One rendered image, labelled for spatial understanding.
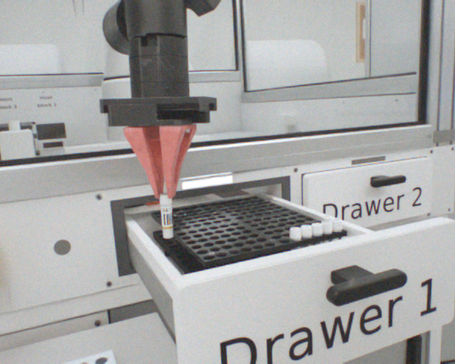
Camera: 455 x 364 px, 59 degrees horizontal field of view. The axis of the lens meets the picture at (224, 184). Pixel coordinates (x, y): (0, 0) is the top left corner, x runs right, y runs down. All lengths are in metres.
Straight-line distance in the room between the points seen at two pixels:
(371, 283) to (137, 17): 0.30
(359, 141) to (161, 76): 0.46
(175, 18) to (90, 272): 0.37
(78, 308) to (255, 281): 0.36
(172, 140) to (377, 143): 0.50
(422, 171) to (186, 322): 0.64
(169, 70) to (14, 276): 0.35
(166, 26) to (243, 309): 0.25
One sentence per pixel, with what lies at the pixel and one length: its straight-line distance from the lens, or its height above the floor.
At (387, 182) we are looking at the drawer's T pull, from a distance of 0.75.
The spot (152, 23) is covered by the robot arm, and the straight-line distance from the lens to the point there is 0.39.
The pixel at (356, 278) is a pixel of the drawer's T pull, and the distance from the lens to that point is 0.34.
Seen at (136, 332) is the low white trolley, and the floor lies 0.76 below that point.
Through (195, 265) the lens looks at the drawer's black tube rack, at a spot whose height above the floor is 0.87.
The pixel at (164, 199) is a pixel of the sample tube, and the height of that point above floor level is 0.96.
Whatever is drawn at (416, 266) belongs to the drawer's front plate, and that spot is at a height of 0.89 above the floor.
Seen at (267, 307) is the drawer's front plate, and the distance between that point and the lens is 0.33.
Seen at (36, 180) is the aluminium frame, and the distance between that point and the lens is 0.58.
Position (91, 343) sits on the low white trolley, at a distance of 0.58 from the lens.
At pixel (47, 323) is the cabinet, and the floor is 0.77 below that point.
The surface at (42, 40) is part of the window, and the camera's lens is 0.59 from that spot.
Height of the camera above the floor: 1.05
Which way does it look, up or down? 11 degrees down
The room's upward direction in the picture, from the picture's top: 3 degrees counter-clockwise
